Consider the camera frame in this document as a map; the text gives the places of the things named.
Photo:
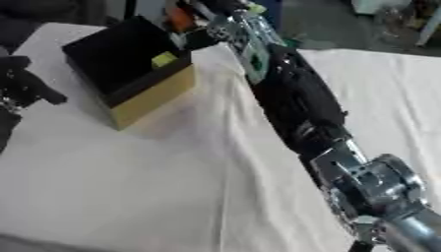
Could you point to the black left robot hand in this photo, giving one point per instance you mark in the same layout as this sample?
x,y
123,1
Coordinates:
x,y
23,83

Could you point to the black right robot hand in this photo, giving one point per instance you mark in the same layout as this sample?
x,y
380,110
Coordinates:
x,y
201,38

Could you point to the orange object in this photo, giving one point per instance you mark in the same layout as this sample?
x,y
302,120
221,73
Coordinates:
x,y
180,19

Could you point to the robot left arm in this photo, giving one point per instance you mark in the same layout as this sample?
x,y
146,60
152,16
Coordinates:
x,y
7,128

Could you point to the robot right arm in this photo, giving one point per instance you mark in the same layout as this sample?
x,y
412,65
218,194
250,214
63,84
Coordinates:
x,y
298,95

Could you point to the tan cardboard box black inside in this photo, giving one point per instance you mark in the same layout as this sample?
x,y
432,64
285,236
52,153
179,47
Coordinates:
x,y
123,62

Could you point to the yellow-green block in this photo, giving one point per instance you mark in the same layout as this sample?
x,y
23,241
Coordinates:
x,y
163,59

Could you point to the white furniture leg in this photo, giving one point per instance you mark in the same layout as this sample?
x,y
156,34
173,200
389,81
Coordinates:
x,y
429,26

